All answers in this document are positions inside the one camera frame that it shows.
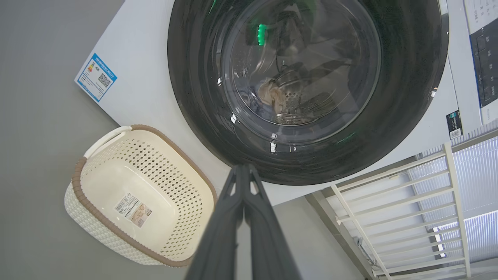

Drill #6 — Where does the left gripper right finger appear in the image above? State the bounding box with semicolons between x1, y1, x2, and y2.
243;164;302;280

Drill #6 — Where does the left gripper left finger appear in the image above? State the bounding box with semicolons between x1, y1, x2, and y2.
185;164;245;280

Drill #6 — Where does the blue and cream garment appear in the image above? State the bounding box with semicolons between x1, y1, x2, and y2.
257;78;288;113

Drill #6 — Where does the washing machine door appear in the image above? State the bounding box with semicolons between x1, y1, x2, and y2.
167;0;450;186

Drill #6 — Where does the basket product label sticker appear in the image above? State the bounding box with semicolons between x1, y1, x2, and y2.
114;193;152;228

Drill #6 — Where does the cream laundry basket brown rim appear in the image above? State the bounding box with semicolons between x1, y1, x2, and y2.
64;124;218;268

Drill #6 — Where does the white front-load washing machine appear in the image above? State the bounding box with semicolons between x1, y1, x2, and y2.
74;0;498;207

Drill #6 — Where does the stainless steel washer drum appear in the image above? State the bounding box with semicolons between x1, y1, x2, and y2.
272;66;339;125

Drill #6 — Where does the white slatted drying rack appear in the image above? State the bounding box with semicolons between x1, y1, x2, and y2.
331;142;471;278

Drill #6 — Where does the blue energy label sticker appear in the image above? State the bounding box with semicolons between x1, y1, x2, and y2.
75;53;118;102

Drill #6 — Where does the black QR code sticker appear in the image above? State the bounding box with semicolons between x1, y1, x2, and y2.
446;110;463;140

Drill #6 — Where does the white ribbed window blind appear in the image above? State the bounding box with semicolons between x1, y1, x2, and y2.
409;136;498;265

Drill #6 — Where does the dark washer control panel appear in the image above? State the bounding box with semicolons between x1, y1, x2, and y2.
469;27;498;107

